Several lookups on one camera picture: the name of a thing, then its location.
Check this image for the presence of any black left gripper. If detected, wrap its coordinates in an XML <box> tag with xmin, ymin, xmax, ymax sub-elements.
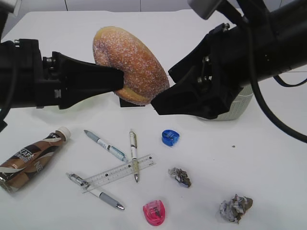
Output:
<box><xmin>0</xmin><ymin>39</ymin><xmax>124</xmax><ymax>109</ymax></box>

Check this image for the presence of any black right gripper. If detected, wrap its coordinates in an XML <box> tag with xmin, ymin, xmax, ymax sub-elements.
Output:
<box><xmin>151</xmin><ymin>23</ymin><xmax>307</xmax><ymax>119</ymax></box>

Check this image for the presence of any sugared bread bun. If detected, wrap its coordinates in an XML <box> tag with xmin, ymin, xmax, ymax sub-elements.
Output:
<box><xmin>93</xmin><ymin>26</ymin><xmax>170</xmax><ymax>106</ymax></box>

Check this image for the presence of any blue pencil sharpener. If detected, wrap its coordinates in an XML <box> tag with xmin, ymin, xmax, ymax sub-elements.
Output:
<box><xmin>162</xmin><ymin>129</ymin><xmax>180</xmax><ymax>147</ymax></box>

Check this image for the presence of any small paper ball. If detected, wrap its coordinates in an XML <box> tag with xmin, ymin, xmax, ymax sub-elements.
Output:
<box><xmin>168</xmin><ymin>167</ymin><xmax>191</xmax><ymax>188</ymax></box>

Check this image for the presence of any brown Nescafe coffee bottle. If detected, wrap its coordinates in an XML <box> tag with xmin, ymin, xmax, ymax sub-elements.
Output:
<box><xmin>0</xmin><ymin>127</ymin><xmax>71</xmax><ymax>194</ymax></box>

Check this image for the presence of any large paper ball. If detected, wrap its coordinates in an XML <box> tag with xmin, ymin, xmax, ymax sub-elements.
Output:
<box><xmin>219</xmin><ymin>194</ymin><xmax>253</xmax><ymax>224</ymax></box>

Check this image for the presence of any black mesh pen holder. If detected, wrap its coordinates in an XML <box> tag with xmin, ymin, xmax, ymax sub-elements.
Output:
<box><xmin>119</xmin><ymin>98</ymin><xmax>144</xmax><ymax>108</ymax></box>

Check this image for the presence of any pale green plastic basket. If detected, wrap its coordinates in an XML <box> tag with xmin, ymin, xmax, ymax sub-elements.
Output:
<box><xmin>199</xmin><ymin>85</ymin><xmax>253</xmax><ymax>121</ymax></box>

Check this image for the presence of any white cream ballpoint pen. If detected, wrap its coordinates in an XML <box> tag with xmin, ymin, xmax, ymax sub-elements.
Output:
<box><xmin>129</xmin><ymin>129</ymin><xmax>140</xmax><ymax>183</ymax></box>

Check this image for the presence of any grey blue ballpoint pen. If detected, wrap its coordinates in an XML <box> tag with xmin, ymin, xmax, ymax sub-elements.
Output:
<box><xmin>84</xmin><ymin>130</ymin><xmax>129</xmax><ymax>163</ymax></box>

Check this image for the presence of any white grey ballpoint pen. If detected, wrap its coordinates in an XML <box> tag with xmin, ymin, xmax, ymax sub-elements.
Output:
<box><xmin>66</xmin><ymin>173</ymin><xmax>125</xmax><ymax>210</ymax></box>

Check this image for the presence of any pink pencil sharpener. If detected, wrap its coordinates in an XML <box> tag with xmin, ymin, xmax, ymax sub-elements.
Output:
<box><xmin>142</xmin><ymin>200</ymin><xmax>166</xmax><ymax>226</ymax></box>

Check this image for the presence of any clear plastic ruler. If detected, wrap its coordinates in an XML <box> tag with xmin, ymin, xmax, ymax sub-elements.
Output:
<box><xmin>83</xmin><ymin>155</ymin><xmax>155</xmax><ymax>193</ymax></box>

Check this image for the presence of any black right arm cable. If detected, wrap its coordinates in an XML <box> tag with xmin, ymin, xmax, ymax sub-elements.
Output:
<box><xmin>236</xmin><ymin>0</ymin><xmax>307</xmax><ymax>144</ymax></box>

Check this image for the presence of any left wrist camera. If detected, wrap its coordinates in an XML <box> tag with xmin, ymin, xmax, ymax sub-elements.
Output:
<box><xmin>0</xmin><ymin>0</ymin><xmax>22</xmax><ymax>16</ymax></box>

